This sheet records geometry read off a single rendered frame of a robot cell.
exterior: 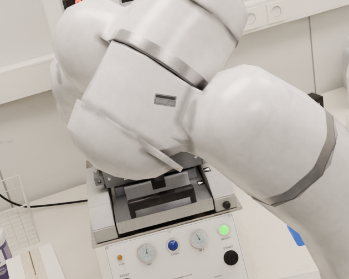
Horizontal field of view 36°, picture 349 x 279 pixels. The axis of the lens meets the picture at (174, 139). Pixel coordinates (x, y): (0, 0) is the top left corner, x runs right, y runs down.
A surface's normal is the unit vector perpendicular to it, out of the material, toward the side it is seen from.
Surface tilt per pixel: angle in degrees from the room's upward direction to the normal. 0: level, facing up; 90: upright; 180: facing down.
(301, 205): 113
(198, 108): 60
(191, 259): 65
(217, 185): 40
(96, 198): 0
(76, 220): 0
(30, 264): 1
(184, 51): 69
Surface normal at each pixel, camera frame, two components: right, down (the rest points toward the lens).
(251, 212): -0.18, -0.90
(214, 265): 0.08, -0.04
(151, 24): -0.17, -0.25
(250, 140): 0.07, 0.40
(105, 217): -0.03, -0.44
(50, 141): 0.34, 0.33
